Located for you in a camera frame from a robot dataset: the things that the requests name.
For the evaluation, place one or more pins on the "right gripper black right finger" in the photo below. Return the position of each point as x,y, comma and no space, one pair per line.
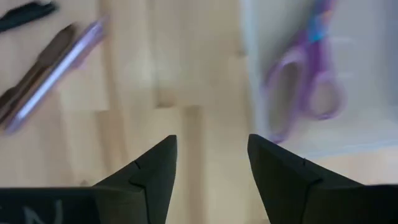
295,193

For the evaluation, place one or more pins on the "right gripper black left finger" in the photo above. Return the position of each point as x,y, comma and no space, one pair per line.
140,193

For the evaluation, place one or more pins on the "white flat box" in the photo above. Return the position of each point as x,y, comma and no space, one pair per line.
363,77

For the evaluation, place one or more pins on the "purple scissors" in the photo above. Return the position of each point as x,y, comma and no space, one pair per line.
314,56

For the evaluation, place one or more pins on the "purple silver pen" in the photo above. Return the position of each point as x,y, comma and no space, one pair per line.
59,71

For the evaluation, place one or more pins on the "plain black pen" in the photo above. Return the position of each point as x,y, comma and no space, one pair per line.
25,14

